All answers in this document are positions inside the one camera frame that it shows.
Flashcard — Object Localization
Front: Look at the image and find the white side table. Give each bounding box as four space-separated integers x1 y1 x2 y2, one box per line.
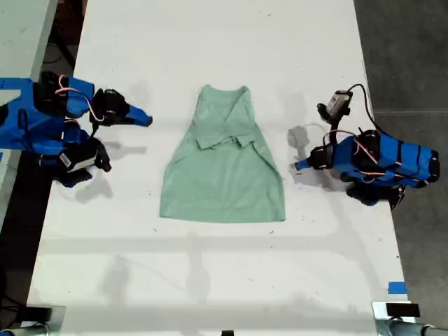
0 0 60 228

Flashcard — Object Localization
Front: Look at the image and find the grey pipe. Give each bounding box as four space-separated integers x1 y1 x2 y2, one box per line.
0 323 54 336
387 318 448 336

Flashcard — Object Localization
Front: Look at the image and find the black camera cable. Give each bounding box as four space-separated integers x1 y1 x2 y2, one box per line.
348 83 384 135

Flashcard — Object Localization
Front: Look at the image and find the small black box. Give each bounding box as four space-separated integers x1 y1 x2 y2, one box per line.
24 307 53 322
385 302 421 317

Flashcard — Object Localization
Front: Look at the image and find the short blue tape strip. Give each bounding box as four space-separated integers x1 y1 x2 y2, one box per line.
387 280 408 295

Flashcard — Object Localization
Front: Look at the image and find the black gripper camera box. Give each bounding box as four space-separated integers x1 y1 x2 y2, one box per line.
316 90 352 123
57 141 113 175

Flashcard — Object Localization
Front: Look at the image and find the pale green T-shirt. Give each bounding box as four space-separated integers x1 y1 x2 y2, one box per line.
159 84 286 224

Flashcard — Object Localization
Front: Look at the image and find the black floor cable loop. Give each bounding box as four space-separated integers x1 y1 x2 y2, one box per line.
41 33 78 67

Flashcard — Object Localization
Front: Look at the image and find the long blue tape strip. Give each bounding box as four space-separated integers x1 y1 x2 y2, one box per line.
0 77 34 91

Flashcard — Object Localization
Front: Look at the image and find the black camera stalk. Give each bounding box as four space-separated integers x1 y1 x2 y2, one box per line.
327 117 344 145

